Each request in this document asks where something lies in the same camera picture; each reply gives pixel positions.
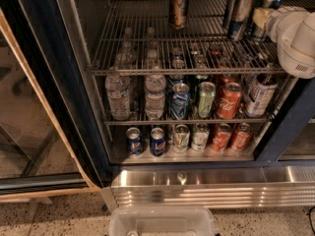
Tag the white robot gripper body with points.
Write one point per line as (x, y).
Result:
(277, 23)

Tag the redbull can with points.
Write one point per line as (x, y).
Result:
(241, 12)
(258, 34)
(227, 13)

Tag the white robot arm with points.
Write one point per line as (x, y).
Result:
(292, 29)

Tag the white blue can middle shelf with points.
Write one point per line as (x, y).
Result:
(260, 94)

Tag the brown gold tall can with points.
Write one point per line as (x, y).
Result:
(177, 16)

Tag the green can middle shelf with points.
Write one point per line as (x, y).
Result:
(207, 95)

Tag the red coca cola can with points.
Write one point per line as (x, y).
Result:
(229, 99)

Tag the blue pepsi can middle shelf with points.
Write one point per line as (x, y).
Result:
(179, 101)

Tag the right red can bottom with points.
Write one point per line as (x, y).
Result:
(241, 137)

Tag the left red can bottom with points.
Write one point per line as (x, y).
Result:
(221, 137)

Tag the right green white can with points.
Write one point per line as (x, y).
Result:
(200, 136)

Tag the green white can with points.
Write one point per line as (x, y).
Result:
(181, 137)
(200, 136)

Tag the left green white can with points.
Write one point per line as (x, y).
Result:
(181, 137)

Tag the right blue pepsi can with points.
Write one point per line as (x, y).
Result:
(157, 141)

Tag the blue pepsi can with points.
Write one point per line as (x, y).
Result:
(157, 141)
(134, 141)

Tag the left blue pepsi can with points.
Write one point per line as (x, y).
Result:
(134, 141)

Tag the stainless steel fridge base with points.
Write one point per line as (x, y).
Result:
(289, 186)

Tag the open glass fridge door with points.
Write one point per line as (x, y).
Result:
(50, 131)

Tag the right clear water bottle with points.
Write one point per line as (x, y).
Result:
(155, 85)

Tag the clear water bottle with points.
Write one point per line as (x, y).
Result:
(118, 89)
(155, 85)

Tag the left clear water bottle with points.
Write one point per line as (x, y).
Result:
(118, 89)

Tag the clear plastic bin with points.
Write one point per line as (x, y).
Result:
(161, 221)

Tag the dark blue fridge frame post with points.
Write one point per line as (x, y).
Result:
(297, 110)

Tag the middle wire fridge shelf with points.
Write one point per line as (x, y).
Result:
(142, 119)

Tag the wire fridge shelf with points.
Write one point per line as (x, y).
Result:
(142, 119)
(137, 35)

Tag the top wire fridge shelf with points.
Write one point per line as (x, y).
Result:
(137, 35)

